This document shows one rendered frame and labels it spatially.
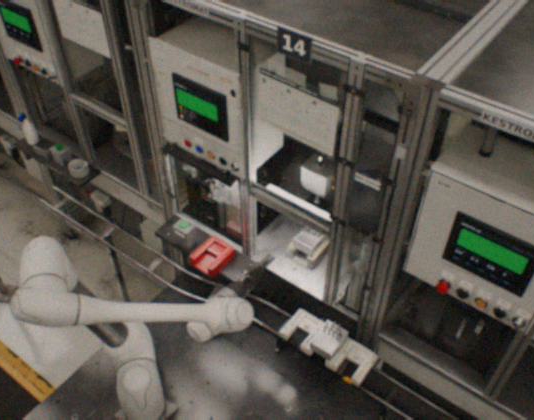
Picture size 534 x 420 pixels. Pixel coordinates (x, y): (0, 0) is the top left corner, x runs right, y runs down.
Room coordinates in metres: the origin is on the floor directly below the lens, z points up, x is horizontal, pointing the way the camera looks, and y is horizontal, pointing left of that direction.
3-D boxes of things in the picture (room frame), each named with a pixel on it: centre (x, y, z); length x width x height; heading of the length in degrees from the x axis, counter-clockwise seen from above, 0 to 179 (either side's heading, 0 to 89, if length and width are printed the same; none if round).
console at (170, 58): (1.85, 0.19, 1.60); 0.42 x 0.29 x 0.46; 53
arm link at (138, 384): (1.04, 0.47, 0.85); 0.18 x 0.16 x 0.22; 18
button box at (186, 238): (1.72, 0.35, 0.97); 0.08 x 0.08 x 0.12; 53
